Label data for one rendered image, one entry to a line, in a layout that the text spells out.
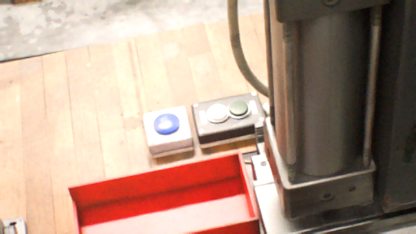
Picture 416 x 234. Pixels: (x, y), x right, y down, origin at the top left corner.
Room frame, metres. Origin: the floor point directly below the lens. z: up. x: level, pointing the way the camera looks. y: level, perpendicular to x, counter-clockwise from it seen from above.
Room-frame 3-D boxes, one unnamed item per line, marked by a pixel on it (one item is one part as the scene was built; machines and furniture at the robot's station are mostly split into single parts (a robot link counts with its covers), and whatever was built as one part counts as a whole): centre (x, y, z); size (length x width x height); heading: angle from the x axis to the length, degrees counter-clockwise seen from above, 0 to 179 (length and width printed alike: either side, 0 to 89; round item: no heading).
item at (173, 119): (0.84, 0.06, 0.93); 0.04 x 0.04 x 0.02
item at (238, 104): (0.85, -0.05, 0.93); 0.03 x 0.03 x 0.02
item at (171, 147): (0.84, 0.06, 0.90); 0.07 x 0.07 x 0.06; 4
